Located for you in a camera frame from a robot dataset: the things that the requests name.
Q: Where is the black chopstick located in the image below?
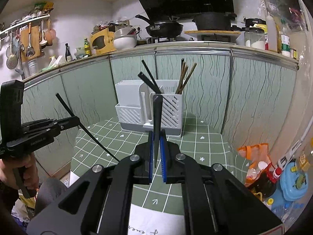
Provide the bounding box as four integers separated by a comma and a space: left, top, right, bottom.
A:
142, 60, 161, 93
138, 72, 161, 94
55, 93, 120, 162
153, 94, 163, 168

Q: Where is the person's left hand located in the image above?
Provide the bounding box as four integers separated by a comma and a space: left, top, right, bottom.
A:
1, 153, 39, 189

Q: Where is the white utensil holder rack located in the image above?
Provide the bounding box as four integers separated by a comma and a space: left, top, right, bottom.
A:
115, 80, 184, 137

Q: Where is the dark soy sauce bottle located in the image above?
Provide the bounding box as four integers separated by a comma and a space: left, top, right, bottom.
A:
65, 43, 72, 62

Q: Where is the hanging metal spatula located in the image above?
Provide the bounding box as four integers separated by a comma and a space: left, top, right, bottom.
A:
26, 22, 35, 57

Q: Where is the green glass bottle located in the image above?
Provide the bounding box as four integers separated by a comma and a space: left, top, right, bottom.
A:
84, 38, 92, 56

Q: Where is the orange plastic bag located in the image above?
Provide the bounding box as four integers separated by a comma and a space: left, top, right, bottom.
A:
237, 143, 272, 187

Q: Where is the hanging wooden cutting board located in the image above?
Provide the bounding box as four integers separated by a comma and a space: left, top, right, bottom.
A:
20, 23, 40, 63

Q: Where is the yellow microwave oven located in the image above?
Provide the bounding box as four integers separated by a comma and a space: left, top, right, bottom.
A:
90, 28, 116, 55

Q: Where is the white bowl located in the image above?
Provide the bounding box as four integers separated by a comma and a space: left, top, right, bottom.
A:
113, 34, 137, 51

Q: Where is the black wok pan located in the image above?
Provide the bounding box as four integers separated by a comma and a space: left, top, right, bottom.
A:
135, 14, 183, 39

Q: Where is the wooden cutting board on stove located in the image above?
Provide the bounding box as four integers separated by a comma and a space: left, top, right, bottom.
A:
184, 30, 241, 35

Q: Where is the black cast iron pot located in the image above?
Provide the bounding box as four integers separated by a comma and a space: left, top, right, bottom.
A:
192, 12, 237, 31

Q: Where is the clear jar with white powder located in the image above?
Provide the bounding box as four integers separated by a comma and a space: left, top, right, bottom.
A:
249, 28, 265, 50

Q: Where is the white squeeze bottle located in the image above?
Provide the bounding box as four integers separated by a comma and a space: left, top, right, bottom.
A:
266, 13, 277, 53

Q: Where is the green label white bottle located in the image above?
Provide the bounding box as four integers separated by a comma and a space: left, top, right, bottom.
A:
281, 34, 291, 57

